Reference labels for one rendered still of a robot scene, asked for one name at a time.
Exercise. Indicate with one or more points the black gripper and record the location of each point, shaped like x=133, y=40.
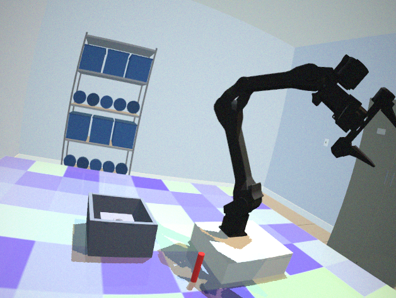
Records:
x=343, y=146

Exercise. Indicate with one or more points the red peg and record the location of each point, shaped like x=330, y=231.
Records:
x=197, y=268

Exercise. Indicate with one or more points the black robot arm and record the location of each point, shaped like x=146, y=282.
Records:
x=247, y=194

